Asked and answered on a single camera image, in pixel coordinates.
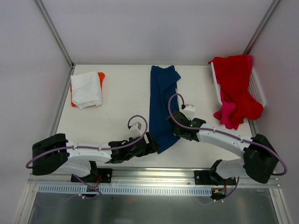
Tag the right aluminium frame post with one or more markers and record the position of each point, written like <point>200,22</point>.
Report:
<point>260,28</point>

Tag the aluminium mounting rail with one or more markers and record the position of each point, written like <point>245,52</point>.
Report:
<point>135,176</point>

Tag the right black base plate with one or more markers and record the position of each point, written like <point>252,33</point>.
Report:
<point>206,177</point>

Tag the left aluminium frame post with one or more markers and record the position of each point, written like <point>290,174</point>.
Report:
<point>47,18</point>

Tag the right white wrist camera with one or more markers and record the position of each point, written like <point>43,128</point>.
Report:
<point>188,110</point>

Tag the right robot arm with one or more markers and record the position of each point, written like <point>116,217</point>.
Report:
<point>256,158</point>

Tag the aluminium frame post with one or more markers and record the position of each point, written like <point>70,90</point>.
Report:
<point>260,28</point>
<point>47,18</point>

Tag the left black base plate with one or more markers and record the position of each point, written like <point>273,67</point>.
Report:
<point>101,175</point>

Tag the folded orange t-shirt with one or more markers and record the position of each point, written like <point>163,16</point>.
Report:
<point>101,78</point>

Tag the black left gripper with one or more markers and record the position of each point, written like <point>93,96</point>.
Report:
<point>147,143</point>

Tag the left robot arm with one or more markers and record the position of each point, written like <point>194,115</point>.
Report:
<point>57,154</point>

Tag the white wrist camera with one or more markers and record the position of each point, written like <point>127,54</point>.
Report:
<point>135,129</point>
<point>188,110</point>

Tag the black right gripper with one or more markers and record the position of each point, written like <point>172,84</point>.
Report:
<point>176,120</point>

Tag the folded white t-shirt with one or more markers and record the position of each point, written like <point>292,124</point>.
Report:
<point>86,89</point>

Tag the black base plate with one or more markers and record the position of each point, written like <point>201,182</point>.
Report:
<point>101,175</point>
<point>206,177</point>

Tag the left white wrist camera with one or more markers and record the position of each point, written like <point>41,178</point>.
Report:
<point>135,129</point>

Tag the white slotted cable duct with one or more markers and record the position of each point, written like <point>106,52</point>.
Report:
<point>125,190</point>

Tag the navy blue t-shirt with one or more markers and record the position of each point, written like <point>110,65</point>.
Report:
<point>163,84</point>

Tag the red t-shirt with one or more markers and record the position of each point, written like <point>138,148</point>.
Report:
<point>236,79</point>

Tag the white perforated plastic basket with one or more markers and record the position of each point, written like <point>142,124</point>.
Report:
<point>255,88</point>

